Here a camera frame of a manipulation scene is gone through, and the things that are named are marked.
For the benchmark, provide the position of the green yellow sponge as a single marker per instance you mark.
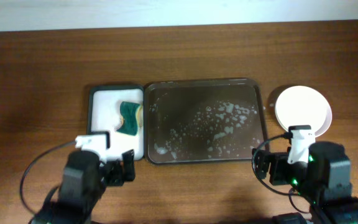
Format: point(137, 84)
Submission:
point(131, 118)

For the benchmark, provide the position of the pinkish white plate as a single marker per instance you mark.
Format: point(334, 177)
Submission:
point(303, 105)

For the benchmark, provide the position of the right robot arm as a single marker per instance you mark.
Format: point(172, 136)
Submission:
point(324, 181)

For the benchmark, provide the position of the small dark tray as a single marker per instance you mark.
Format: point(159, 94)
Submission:
point(90, 109)

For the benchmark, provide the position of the large brown tray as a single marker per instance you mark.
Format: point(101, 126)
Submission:
point(200, 121)

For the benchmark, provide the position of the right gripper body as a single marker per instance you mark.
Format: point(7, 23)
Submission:
point(279, 168)

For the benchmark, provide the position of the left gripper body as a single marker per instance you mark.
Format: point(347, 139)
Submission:
point(118, 169)

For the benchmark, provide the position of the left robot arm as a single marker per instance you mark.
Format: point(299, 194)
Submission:
point(85, 179)

